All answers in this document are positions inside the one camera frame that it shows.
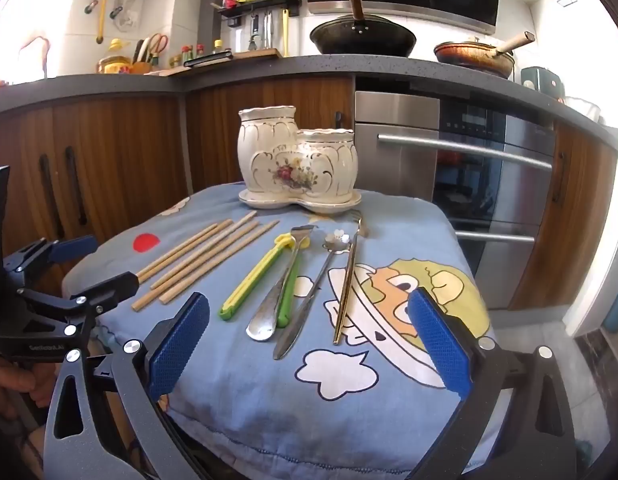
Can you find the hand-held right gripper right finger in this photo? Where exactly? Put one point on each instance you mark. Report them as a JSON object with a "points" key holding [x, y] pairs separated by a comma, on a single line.
{"points": [[439, 345]]}

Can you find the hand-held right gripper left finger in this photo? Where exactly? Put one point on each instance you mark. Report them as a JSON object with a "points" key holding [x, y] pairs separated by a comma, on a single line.
{"points": [[181, 342]]}

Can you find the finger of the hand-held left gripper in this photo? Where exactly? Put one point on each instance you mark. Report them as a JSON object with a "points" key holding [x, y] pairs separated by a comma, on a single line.
{"points": [[76, 249], [114, 287]]}

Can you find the wooden chopstick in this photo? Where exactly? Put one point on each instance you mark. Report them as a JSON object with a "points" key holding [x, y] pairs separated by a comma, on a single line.
{"points": [[194, 261], [219, 262], [209, 259], [179, 251], [191, 255]]}

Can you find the silver fork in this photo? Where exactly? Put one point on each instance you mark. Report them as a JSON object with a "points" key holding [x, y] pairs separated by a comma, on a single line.
{"points": [[269, 315]]}

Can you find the yellow green plastic utensil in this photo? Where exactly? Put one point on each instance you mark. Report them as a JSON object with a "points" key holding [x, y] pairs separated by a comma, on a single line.
{"points": [[254, 277]]}

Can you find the white ceramic utensil holder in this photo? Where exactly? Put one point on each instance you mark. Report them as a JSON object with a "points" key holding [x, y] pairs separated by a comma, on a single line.
{"points": [[294, 152]]}

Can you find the person's left hand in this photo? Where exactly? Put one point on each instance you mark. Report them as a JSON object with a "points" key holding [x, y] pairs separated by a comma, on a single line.
{"points": [[11, 385]]}

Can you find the blue cartoon printed cloth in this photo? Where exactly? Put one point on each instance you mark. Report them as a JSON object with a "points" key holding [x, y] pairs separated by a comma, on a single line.
{"points": [[269, 400]]}

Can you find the stainless steel oven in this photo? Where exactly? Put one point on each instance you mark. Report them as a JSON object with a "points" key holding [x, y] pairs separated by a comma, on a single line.
{"points": [[489, 185]]}

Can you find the narrow wooden kitchen cabinet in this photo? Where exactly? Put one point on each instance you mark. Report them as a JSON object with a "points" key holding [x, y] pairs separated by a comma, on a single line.
{"points": [[564, 220]]}

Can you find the white ceramic saucer tray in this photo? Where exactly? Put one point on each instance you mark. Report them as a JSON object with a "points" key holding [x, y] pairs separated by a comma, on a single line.
{"points": [[299, 205]]}

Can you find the yellow container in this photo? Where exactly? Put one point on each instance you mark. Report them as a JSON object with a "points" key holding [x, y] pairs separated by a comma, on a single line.
{"points": [[114, 64]]}

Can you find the wooden knife block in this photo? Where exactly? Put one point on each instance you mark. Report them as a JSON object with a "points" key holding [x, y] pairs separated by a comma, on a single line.
{"points": [[143, 62]]}

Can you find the red capped sauce bottle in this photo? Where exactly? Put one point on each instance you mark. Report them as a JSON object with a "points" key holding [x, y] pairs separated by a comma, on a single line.
{"points": [[189, 53], [201, 50]]}

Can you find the yellow capped sauce bottle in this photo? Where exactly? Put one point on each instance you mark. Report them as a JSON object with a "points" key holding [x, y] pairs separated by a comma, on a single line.
{"points": [[218, 46]]}

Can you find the wooden cutting board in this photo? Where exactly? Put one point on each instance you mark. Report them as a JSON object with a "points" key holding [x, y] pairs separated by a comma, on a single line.
{"points": [[256, 53]]}

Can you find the green kitchen appliance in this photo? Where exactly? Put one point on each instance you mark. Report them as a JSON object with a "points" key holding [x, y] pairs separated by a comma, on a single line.
{"points": [[541, 82]]}

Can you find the grey kitchen countertop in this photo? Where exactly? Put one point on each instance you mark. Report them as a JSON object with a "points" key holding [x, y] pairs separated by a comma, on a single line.
{"points": [[299, 65]]}

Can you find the orange frying pan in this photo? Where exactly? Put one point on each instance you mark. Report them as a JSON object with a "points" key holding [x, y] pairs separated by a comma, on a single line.
{"points": [[474, 56]]}

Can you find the black wok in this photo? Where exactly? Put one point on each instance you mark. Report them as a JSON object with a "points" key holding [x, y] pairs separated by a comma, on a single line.
{"points": [[364, 37]]}

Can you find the black wall spice shelf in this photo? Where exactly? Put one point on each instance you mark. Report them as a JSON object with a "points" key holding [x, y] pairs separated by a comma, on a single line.
{"points": [[259, 6]]}

